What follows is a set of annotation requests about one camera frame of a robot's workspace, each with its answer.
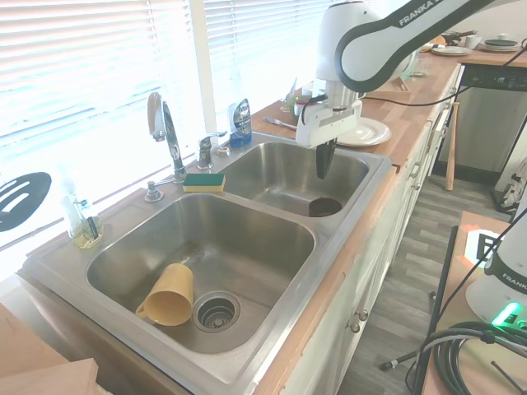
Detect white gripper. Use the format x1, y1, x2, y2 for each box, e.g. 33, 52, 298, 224
295, 100, 364, 180

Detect chrome sink faucet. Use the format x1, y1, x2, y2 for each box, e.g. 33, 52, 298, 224
147, 91, 186, 184

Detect large white plate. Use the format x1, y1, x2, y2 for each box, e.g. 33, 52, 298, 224
335, 117, 392, 148

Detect metal table knife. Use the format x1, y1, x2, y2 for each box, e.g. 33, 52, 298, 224
263, 116, 298, 132

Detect green cup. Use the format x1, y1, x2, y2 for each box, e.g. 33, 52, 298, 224
287, 94, 314, 120

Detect stainless steel double sink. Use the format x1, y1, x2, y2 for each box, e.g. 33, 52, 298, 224
20, 131, 394, 386

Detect blue dish soap bottle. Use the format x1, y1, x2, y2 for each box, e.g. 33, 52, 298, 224
228, 97, 253, 148

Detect yellow green sponge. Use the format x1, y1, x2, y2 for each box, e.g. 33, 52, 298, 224
182, 172, 226, 193

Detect wooden baseball bat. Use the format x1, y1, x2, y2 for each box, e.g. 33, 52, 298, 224
444, 100, 461, 192

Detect white kitchen cabinets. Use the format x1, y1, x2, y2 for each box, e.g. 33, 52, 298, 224
283, 65, 466, 395

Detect stainless steel dishwasher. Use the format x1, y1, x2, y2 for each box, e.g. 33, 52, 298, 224
436, 61, 527, 182

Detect beige dinner plates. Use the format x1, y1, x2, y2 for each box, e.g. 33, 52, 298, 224
430, 44, 473, 58

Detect black tripod stand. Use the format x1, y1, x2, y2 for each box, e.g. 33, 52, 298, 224
380, 225, 460, 371

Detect printed marker sheet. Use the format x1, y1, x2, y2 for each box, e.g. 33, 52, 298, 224
463, 228, 510, 264

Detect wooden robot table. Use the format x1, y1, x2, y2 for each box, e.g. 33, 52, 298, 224
419, 210, 527, 395

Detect perforated metal drain strainer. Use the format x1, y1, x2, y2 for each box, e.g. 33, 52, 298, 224
192, 290, 242, 332

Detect stacked plates with bowl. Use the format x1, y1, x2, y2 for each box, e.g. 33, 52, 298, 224
477, 39, 520, 53

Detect yellow plastic mug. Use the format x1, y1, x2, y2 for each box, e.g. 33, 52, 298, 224
135, 263, 195, 328

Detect clear spray bottle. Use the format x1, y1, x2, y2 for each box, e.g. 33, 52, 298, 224
57, 164, 105, 250

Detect white window blinds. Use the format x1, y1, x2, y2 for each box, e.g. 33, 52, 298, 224
0, 0, 330, 137

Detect black slotted spatula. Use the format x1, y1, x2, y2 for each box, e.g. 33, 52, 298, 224
0, 171, 54, 234

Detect cardboard box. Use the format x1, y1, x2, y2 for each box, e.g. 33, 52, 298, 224
0, 302, 100, 395

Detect chrome faucet handle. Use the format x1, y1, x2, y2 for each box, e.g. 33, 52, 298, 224
196, 130, 228, 170

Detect coiled dark cable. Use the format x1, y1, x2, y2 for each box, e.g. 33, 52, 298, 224
427, 320, 527, 395

